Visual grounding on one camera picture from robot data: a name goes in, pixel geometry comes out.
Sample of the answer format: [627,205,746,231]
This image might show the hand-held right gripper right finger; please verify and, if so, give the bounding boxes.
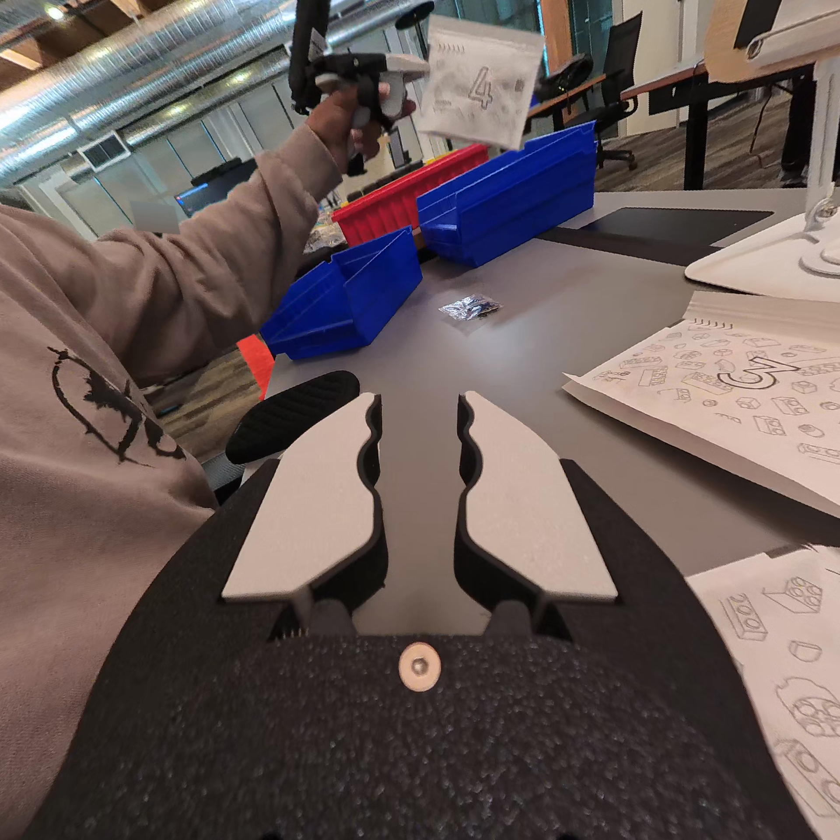
[453,392,620,618]

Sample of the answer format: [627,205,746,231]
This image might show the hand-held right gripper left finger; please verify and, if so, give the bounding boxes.
[222,392,390,618]

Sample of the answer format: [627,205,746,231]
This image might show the white brick-print paper bag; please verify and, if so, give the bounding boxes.
[686,545,840,840]
[416,14,546,151]
[563,292,840,519]

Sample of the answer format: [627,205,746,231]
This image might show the white book stand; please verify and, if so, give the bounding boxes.
[684,0,840,303]

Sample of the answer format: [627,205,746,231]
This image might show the person's left forearm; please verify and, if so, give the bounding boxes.
[98,125,345,388]

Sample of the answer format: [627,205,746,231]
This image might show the black desk mat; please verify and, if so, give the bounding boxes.
[538,209,775,266]

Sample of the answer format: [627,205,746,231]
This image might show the person's left hand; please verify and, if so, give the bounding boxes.
[304,85,419,175]

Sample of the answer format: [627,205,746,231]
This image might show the black wrist rest pad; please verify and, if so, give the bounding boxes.
[225,371,362,468]

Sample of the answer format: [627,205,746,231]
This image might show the red storage bin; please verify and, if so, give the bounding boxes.
[331,144,490,247]

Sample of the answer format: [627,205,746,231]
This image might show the orange plastic object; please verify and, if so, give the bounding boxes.
[236,335,275,403]

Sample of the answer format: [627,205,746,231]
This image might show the black bag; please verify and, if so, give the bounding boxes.
[538,52,595,99]

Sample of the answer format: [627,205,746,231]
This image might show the wooden top office table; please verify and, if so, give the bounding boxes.
[620,59,818,191]
[525,72,608,139]

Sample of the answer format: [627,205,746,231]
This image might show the computer monitor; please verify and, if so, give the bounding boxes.
[174,184,221,217]

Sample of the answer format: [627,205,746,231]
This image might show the black office chair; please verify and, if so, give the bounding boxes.
[591,12,645,170]

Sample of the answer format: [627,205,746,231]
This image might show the small clear plastic parts bag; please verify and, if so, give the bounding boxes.
[438,294,503,322]

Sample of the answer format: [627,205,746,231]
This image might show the short blue storage bin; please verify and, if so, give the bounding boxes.
[259,226,424,362]

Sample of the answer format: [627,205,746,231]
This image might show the person's beige sweatshirt torso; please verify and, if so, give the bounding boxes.
[0,203,221,840]

